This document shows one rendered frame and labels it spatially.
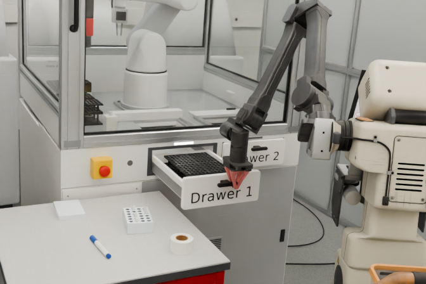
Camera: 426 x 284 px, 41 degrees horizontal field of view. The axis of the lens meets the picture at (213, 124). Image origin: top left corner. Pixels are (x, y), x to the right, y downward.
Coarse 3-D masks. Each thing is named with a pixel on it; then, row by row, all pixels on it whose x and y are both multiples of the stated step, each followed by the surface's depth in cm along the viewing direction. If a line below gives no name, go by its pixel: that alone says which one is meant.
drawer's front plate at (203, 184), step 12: (192, 180) 189; (204, 180) 191; (216, 180) 193; (228, 180) 195; (252, 180) 200; (192, 192) 190; (204, 192) 192; (216, 192) 194; (240, 192) 199; (252, 192) 201; (192, 204) 191; (204, 204) 193; (216, 204) 195
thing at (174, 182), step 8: (176, 152) 225; (184, 152) 225; (192, 152) 227; (200, 152) 229; (208, 152) 230; (152, 160) 218; (160, 160) 214; (152, 168) 218; (160, 168) 211; (168, 168) 206; (160, 176) 211; (168, 176) 204; (176, 176) 199; (168, 184) 205; (176, 184) 198; (176, 192) 198
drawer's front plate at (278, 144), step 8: (224, 144) 229; (248, 144) 234; (256, 144) 236; (264, 144) 237; (272, 144) 239; (280, 144) 241; (224, 152) 230; (248, 152) 235; (256, 152) 237; (264, 152) 239; (272, 152) 240; (280, 152) 242; (248, 160) 236; (256, 160) 238; (264, 160) 240; (272, 160) 241; (280, 160) 243
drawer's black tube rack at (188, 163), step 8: (168, 160) 214; (176, 160) 214; (184, 160) 214; (192, 160) 215; (200, 160) 215; (208, 160) 216; (216, 160) 216; (176, 168) 214; (184, 168) 206; (192, 168) 207; (200, 168) 207; (208, 168) 208; (216, 168) 208; (184, 176) 207
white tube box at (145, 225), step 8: (128, 208) 194; (136, 208) 194; (128, 216) 188; (144, 216) 188; (128, 224) 182; (136, 224) 183; (144, 224) 184; (152, 224) 184; (128, 232) 183; (136, 232) 184; (144, 232) 184; (152, 232) 185
